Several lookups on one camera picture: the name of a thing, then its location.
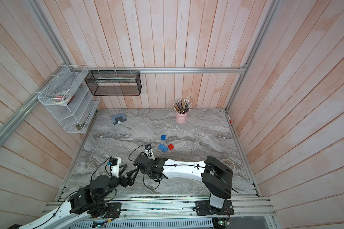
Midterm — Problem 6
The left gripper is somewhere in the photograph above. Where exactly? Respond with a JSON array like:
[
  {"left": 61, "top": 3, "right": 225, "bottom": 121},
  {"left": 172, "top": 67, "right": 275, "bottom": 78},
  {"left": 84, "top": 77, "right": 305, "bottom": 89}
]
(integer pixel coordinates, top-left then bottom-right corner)
[{"left": 97, "top": 164, "right": 140, "bottom": 201}]

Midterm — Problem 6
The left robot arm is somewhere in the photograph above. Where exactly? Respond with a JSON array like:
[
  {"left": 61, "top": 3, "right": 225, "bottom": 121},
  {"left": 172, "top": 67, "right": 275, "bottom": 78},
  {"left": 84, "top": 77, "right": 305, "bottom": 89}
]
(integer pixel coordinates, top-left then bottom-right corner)
[{"left": 10, "top": 165, "right": 139, "bottom": 229}]

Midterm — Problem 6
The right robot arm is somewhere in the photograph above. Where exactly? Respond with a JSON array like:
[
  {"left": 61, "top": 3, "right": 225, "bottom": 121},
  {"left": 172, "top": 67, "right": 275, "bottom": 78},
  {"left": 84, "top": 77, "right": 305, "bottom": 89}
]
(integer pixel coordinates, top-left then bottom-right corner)
[{"left": 133, "top": 153, "right": 236, "bottom": 210}]

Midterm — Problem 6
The blue grey stapler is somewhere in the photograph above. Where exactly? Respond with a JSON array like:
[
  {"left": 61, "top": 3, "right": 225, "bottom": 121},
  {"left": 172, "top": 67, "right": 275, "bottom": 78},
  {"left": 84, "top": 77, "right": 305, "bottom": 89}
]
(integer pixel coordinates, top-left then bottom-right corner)
[{"left": 112, "top": 113, "right": 127, "bottom": 125}]

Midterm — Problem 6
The pink pencil cup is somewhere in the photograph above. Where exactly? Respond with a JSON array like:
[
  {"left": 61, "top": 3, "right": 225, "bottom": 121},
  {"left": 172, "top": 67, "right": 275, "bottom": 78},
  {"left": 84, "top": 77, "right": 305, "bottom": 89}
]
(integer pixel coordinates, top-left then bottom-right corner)
[{"left": 176, "top": 112, "right": 188, "bottom": 124}]

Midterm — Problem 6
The bundle of pencils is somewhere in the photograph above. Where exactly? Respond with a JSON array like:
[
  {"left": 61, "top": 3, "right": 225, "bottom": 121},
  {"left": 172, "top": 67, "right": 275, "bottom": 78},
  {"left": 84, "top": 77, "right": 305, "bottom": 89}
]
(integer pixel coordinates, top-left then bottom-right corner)
[{"left": 173, "top": 98, "right": 192, "bottom": 114}]

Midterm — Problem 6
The black mesh basket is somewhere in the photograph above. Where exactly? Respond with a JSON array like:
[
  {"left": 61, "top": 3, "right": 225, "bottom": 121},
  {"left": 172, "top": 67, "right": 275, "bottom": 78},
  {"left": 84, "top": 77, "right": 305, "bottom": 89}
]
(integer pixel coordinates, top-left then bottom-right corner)
[{"left": 85, "top": 70, "right": 142, "bottom": 96}]

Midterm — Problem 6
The tape roll on shelf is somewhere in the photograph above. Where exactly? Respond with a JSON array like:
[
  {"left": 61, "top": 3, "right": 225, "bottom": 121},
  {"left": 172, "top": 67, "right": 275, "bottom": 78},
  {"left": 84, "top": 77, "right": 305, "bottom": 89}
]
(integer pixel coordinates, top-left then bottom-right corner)
[{"left": 51, "top": 91, "right": 71, "bottom": 105}]

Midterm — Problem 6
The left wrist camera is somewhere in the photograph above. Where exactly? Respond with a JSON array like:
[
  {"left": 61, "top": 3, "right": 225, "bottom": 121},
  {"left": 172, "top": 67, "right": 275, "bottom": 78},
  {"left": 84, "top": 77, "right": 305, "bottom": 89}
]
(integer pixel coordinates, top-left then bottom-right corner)
[{"left": 108, "top": 157, "right": 122, "bottom": 178}]

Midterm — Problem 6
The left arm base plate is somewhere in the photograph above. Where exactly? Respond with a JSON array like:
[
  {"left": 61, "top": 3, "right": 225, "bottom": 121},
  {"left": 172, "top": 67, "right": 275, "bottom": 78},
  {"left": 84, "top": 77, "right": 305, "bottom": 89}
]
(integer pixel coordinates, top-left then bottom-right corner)
[{"left": 95, "top": 202, "right": 122, "bottom": 219}]

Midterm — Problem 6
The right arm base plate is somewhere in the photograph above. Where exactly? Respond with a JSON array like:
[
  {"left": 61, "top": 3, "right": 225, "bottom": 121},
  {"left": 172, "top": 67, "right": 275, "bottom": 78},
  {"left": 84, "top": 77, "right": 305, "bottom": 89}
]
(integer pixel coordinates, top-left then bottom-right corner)
[{"left": 193, "top": 200, "right": 235, "bottom": 216}]

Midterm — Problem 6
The white wire shelf rack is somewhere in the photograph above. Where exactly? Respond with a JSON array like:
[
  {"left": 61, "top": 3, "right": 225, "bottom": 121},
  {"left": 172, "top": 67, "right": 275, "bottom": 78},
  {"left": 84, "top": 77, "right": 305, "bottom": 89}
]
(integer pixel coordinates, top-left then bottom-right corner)
[{"left": 38, "top": 65, "right": 100, "bottom": 134}]

